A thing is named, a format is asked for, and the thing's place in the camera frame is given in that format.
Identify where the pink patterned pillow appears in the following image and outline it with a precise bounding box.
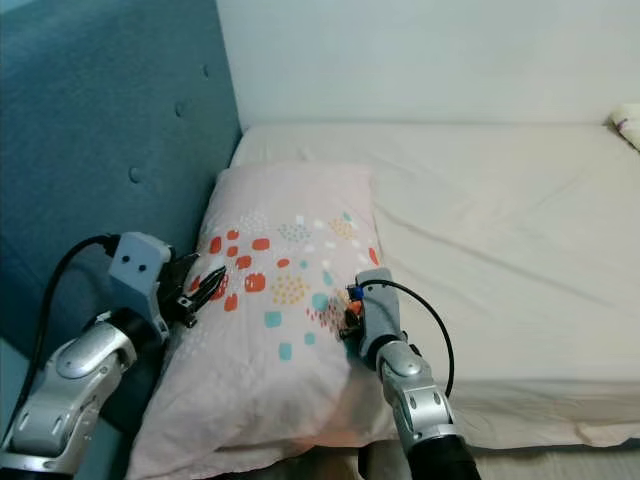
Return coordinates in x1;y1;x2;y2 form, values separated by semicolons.
125;163;406;480

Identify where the cream cartoon print blanket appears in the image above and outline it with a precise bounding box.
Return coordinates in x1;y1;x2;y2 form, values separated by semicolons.
610;103;640;153

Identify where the beige sheeted mattress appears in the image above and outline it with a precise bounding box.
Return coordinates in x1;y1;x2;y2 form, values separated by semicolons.
225;122;640;451

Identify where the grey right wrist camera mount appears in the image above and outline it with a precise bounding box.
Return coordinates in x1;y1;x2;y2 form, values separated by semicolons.
355;268;401;346

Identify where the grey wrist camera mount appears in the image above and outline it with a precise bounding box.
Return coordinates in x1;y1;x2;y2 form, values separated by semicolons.
108;232;176;331
355;268;401;346

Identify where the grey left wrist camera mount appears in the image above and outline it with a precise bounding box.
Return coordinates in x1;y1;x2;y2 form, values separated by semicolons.
108;232;176;331

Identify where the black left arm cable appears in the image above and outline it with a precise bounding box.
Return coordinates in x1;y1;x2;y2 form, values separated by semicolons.
32;234;121;421

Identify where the blue upholstered bed frame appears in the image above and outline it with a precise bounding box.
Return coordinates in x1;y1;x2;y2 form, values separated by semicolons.
0;0;246;441

